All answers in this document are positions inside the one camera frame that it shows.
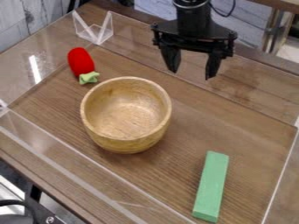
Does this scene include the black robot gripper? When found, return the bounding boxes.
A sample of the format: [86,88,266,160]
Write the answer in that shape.
[151,3,238,80]

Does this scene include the green foam block stick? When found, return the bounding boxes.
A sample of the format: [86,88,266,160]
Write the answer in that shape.
[191,151,230,223]

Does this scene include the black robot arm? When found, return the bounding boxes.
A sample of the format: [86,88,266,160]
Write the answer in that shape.
[151,0,239,80]

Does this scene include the brown wooden bowl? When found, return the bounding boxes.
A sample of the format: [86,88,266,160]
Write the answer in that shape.
[79,76,174,154]

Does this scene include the wooden chair in background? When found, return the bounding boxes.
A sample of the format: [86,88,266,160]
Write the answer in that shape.
[248,0,299,54]

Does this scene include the red plush strawberry toy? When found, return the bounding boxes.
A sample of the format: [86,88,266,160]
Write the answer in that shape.
[68,47,99,85]

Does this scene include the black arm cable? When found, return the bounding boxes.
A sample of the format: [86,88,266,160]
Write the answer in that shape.
[210,0,238,18]

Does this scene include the black cable under table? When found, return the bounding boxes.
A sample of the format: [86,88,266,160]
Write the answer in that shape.
[0,199,34,224]

